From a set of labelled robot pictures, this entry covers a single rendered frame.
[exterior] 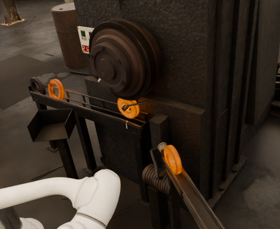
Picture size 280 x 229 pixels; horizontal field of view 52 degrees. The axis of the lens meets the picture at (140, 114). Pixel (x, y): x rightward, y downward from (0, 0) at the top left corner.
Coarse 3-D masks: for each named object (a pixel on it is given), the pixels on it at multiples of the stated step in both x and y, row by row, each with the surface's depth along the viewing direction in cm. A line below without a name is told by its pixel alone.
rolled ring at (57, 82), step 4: (52, 80) 236; (56, 80) 233; (48, 84) 241; (52, 84) 239; (56, 84) 233; (60, 84) 232; (48, 88) 242; (52, 88) 242; (60, 88) 231; (52, 92) 243; (60, 92) 232; (52, 96) 241; (60, 96) 233
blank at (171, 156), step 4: (164, 148) 154; (168, 148) 148; (172, 148) 147; (164, 152) 156; (168, 152) 150; (172, 152) 145; (176, 152) 145; (168, 156) 154; (172, 156) 145; (176, 156) 144; (168, 160) 155; (172, 160) 147; (176, 160) 144; (180, 160) 144; (172, 164) 153; (176, 164) 144; (180, 164) 145; (172, 168) 150; (176, 168) 145; (180, 168) 145; (176, 172) 146; (180, 172) 148
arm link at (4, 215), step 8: (0, 184) 118; (8, 208) 121; (0, 216) 119; (8, 216) 122; (16, 216) 127; (0, 224) 121; (8, 224) 123; (16, 224) 126; (24, 224) 131; (32, 224) 137; (40, 224) 142
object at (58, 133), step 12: (36, 120) 205; (48, 120) 212; (60, 120) 212; (72, 120) 203; (36, 132) 204; (48, 132) 205; (60, 132) 202; (60, 144) 207; (60, 156) 214; (72, 168) 221
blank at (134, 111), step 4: (120, 100) 181; (124, 100) 179; (128, 100) 176; (120, 104) 183; (128, 104) 178; (120, 108) 185; (132, 108) 178; (136, 108) 176; (124, 112) 185; (128, 112) 182; (132, 112) 180; (136, 112) 178; (128, 116) 184; (132, 116) 182
